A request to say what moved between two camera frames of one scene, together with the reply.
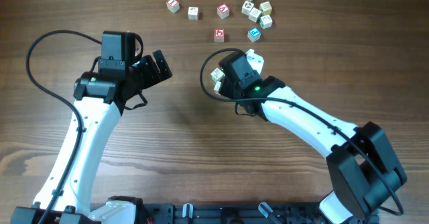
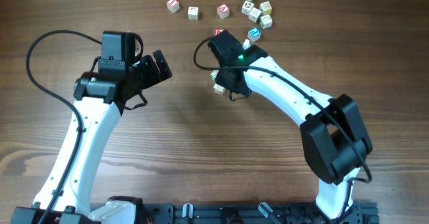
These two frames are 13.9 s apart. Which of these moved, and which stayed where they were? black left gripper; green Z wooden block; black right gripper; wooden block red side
Moved: black right gripper
Stayed: black left gripper; wooden block red side; green Z wooden block
